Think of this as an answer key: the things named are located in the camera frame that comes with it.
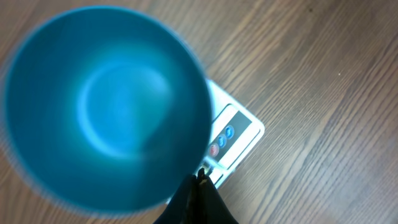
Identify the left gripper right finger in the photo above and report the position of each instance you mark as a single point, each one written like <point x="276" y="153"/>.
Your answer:
<point x="213" y="210"/>

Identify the teal blue bowl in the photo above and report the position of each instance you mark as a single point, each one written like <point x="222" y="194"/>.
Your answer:
<point x="106" y="110"/>

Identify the white digital kitchen scale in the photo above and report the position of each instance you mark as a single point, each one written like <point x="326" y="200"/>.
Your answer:
<point x="235" y="131"/>

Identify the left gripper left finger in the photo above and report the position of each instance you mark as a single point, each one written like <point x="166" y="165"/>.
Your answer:
<point x="175" y="210"/>

